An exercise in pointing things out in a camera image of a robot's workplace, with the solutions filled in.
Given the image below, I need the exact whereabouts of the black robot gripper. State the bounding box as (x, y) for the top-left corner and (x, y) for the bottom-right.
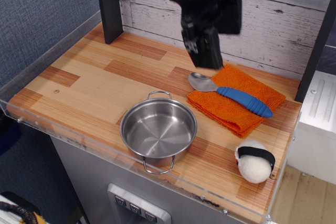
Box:
(171, 0), (242, 70)

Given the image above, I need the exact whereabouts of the white plush egg black band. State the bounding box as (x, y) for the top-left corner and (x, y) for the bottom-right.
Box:
(235, 140), (276, 184)

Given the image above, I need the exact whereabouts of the stainless steel pot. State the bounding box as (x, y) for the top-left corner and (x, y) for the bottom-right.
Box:
(120, 91), (197, 174)

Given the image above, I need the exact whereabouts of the orange folded cloth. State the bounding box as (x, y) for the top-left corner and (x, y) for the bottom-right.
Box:
(187, 65), (286, 138)

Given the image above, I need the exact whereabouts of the white aluminium block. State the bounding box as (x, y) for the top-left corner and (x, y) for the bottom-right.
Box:
(287, 71), (335, 184)

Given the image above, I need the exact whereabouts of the brass screw right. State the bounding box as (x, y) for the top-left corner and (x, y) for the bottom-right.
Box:
(270, 174), (277, 180)

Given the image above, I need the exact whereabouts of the silver cabinet button panel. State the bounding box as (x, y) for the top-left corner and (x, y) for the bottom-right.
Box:
(107, 183), (172, 223)

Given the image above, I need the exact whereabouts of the blue handled metal spoon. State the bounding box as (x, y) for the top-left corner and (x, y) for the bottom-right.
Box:
(188, 72), (273, 118)

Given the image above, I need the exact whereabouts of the black vertical post right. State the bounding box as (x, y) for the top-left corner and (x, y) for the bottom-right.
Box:
(295, 0), (335, 102)

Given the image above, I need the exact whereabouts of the clear acrylic guard rail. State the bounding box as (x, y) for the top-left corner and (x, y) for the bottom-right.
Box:
(1, 14), (300, 223)

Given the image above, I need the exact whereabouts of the black braided cable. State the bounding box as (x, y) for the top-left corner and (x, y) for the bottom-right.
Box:
(0, 201), (37, 224)

